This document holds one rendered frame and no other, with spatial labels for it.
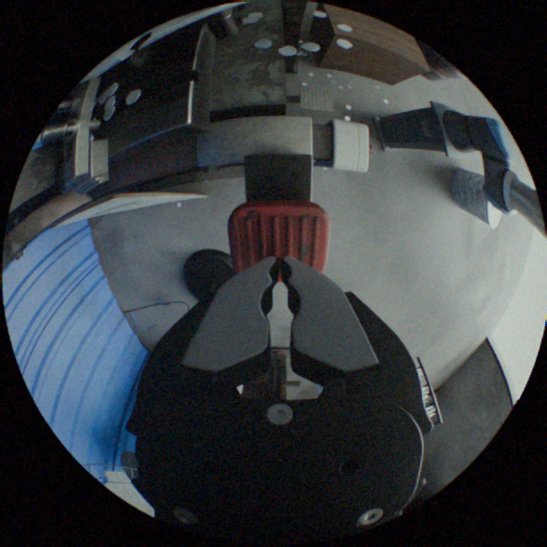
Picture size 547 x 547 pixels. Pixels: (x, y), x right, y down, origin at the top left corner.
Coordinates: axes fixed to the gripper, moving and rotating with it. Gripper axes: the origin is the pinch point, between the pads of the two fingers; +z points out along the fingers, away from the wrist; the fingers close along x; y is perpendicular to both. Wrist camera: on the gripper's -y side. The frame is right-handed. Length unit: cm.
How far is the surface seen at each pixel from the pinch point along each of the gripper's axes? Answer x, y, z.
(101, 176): -20.0, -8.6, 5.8
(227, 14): -5.2, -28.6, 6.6
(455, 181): 106, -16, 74
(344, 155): 8.3, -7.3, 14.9
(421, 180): 76, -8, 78
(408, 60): 48, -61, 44
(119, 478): -38, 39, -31
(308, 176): 2.6, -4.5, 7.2
